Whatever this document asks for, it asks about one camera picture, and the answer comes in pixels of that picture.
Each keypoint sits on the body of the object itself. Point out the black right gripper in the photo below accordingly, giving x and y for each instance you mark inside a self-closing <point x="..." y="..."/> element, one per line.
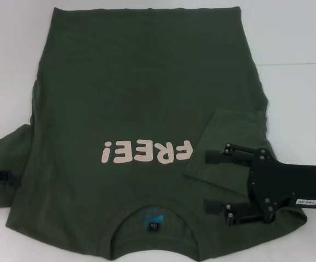
<point x="283" y="180"/>

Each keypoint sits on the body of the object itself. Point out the dark green printed t-shirt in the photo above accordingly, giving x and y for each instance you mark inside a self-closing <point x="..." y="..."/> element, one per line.
<point x="119" y="82"/>

